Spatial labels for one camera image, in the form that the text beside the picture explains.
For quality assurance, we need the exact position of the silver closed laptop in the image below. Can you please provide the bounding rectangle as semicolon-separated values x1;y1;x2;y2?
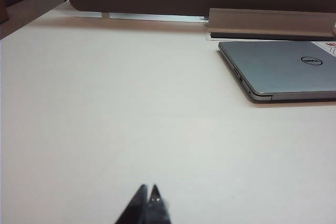
218;40;336;104

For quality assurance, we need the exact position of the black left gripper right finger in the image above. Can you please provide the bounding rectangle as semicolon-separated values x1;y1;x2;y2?
142;184;173;224

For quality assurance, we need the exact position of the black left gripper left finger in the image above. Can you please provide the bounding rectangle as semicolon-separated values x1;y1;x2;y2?
114;184;149;224

